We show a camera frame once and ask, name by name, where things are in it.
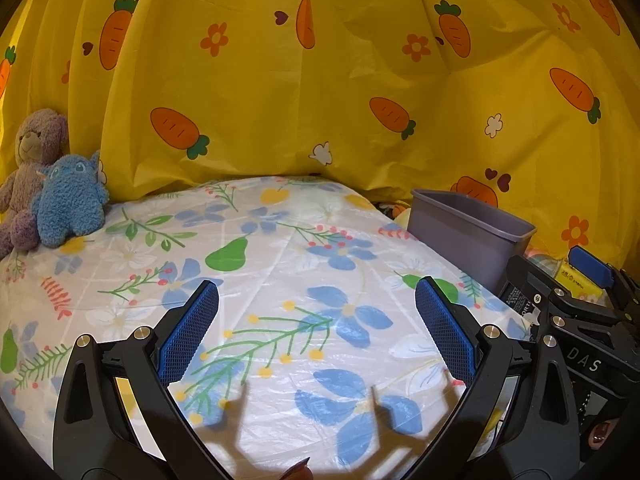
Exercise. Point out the floral plastic bed cover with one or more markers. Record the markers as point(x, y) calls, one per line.
point(317, 352)

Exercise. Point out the grey plastic trash bin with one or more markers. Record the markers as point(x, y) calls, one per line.
point(477, 238)

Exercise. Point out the person's hand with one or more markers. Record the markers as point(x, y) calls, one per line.
point(299, 471)

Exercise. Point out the blue plush monster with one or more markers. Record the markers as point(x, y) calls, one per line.
point(71, 201)

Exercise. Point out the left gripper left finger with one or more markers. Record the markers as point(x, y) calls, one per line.
point(93, 437)

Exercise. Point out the purple teddy bear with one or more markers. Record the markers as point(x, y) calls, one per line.
point(40, 141)

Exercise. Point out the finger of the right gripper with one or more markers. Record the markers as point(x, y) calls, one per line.
point(589, 265)

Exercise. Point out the yellow carrot print curtain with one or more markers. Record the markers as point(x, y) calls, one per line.
point(529, 105)

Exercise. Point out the yellow duck plush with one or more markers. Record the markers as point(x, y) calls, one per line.
point(402, 219)

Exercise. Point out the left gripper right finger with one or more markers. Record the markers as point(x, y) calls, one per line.
point(539, 438)

